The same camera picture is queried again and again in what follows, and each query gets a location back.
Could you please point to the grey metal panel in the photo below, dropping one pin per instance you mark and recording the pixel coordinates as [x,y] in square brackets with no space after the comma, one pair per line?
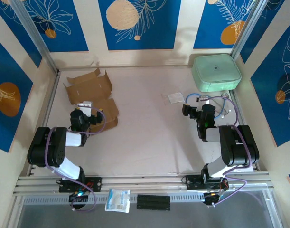
[206,218]

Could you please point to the aluminium table frame rail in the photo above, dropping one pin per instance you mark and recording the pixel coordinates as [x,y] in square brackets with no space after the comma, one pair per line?
[144,183]

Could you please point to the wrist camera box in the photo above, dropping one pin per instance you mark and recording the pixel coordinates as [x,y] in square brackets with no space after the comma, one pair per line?
[203,101]
[85,108]

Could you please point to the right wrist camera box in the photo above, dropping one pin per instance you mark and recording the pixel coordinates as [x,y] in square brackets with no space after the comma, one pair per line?
[203,101]

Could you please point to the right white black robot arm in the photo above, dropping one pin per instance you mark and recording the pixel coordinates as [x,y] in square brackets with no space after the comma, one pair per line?
[239,147]

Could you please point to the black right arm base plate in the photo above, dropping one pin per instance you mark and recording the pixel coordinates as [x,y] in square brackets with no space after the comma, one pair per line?
[192,181]

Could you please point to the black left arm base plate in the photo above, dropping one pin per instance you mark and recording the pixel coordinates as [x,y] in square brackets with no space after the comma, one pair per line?
[95,184]

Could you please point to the white plastic pouch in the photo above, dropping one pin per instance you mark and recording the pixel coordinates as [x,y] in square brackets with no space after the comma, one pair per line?
[117,200]

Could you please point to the small clear plastic packet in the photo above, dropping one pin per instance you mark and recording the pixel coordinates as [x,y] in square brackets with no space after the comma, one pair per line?
[175,97]

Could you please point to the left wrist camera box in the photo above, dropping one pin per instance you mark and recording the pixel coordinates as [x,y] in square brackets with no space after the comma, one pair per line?
[85,108]

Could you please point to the mint green zip case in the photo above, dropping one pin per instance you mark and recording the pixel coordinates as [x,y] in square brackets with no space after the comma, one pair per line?
[216,71]

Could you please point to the black connector board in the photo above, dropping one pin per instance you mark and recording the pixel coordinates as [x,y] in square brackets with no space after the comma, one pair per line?
[211,200]
[78,199]

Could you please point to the aluminium side rail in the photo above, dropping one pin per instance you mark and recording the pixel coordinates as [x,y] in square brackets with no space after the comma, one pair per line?
[237,105]
[50,99]

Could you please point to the brown cardboard paper box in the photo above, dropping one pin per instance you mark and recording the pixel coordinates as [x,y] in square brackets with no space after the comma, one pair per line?
[87,88]

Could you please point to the blue stethoscope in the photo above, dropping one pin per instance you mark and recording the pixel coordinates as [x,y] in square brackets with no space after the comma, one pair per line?
[225,95]

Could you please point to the aluminium frame post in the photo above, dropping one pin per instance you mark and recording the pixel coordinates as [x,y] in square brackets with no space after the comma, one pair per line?
[248,28]
[33,33]

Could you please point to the black ribbed block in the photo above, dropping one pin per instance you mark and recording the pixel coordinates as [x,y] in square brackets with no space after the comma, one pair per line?
[153,202]

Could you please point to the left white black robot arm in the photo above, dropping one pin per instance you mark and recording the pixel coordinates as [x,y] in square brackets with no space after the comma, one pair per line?
[47,147]

